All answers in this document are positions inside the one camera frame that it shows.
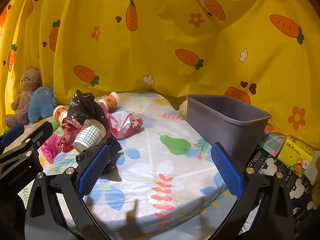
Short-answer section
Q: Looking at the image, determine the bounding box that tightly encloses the small black plastic bag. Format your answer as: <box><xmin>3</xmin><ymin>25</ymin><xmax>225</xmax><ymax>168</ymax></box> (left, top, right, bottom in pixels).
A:
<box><xmin>76</xmin><ymin>136</ymin><xmax>123</xmax><ymax>172</ymax></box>

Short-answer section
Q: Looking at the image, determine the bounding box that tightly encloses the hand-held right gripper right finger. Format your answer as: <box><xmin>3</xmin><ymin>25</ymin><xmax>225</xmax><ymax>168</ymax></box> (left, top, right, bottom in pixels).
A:
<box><xmin>211</xmin><ymin>142</ymin><xmax>296</xmax><ymax>240</ymax></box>

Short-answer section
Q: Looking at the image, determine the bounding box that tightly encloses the cream plush toy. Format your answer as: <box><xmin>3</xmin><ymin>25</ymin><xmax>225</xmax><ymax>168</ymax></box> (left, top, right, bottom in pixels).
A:
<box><xmin>178</xmin><ymin>99</ymin><xmax>188</xmax><ymax>118</ymax></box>

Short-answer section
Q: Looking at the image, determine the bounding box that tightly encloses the floral plastic tablecloth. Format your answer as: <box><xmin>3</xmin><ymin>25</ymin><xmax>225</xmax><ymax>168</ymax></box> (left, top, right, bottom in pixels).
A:
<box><xmin>0</xmin><ymin>91</ymin><xmax>250</xmax><ymax>240</ymax></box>

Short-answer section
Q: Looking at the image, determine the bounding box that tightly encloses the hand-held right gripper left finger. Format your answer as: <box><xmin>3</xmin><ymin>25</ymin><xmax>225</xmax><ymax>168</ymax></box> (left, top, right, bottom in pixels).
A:
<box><xmin>25</xmin><ymin>144</ymin><xmax>111</xmax><ymax>240</ymax></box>

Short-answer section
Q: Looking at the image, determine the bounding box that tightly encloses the yellow carrot print curtain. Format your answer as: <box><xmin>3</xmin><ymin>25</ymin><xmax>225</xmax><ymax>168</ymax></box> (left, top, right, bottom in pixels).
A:
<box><xmin>0</xmin><ymin>0</ymin><xmax>320</xmax><ymax>155</ymax></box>

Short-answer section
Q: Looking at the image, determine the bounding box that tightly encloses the black printed cloth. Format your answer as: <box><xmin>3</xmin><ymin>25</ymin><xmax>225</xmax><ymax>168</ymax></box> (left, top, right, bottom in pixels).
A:
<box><xmin>246</xmin><ymin>145</ymin><xmax>318</xmax><ymax>230</ymax></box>

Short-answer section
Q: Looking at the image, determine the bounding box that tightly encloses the grey plastic bin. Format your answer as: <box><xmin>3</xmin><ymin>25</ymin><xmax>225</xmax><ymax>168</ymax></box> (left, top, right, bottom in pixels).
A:
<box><xmin>186</xmin><ymin>94</ymin><xmax>272</xmax><ymax>158</ymax></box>

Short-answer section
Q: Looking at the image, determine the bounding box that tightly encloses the blue plush toy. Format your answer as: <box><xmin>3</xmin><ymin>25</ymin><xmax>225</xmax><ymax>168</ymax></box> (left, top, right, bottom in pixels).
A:
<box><xmin>26</xmin><ymin>85</ymin><xmax>57</xmax><ymax>123</ymax></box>

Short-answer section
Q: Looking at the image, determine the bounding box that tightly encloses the orange printed paper cup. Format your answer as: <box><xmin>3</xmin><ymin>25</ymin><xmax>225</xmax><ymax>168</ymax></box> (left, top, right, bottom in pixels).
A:
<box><xmin>96</xmin><ymin>99</ymin><xmax>108</xmax><ymax>112</ymax></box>
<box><xmin>53</xmin><ymin>105</ymin><xmax>68</xmax><ymax>128</ymax></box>
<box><xmin>103</xmin><ymin>92</ymin><xmax>120</xmax><ymax>111</ymax></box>

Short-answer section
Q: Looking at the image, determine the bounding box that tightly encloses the large black plastic bag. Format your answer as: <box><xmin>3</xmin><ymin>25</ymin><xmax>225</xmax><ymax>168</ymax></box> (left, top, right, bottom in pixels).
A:
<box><xmin>67</xmin><ymin>89</ymin><xmax>113</xmax><ymax>137</ymax></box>

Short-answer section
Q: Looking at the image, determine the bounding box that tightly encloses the green grid paper cup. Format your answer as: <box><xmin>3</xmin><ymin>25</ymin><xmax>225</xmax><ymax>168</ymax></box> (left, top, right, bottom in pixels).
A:
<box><xmin>73</xmin><ymin>119</ymin><xmax>107</xmax><ymax>152</ymax></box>

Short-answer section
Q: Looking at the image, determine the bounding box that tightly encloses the purple teddy bear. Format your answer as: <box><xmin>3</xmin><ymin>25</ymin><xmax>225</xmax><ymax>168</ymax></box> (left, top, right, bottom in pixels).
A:
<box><xmin>4</xmin><ymin>69</ymin><xmax>43</xmax><ymax>128</ymax></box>

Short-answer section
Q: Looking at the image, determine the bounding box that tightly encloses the pink plastic bag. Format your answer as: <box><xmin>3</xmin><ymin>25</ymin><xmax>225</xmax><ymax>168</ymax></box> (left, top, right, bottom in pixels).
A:
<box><xmin>41</xmin><ymin>134</ymin><xmax>63</xmax><ymax>160</ymax></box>

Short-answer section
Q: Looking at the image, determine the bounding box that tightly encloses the red and white plastic bag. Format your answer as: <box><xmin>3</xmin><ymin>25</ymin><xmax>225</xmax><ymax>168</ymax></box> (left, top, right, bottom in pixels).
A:
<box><xmin>107</xmin><ymin>110</ymin><xmax>144</xmax><ymax>140</ymax></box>

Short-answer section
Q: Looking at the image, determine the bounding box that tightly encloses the yellow tissue packet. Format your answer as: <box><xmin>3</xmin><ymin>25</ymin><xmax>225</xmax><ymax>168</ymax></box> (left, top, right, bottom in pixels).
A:
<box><xmin>277</xmin><ymin>134</ymin><xmax>314</xmax><ymax>178</ymax></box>

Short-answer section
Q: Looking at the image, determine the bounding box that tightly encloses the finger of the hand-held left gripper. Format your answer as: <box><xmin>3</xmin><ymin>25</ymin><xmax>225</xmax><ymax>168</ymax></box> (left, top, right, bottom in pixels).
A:
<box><xmin>0</xmin><ymin>124</ymin><xmax>26</xmax><ymax>148</ymax></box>
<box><xmin>0</xmin><ymin>121</ymin><xmax>54</xmax><ymax>167</ymax></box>

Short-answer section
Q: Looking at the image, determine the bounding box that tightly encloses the green checked packet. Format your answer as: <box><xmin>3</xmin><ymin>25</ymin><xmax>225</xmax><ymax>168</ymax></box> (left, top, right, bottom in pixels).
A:
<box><xmin>259</xmin><ymin>131</ymin><xmax>288</xmax><ymax>155</ymax></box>

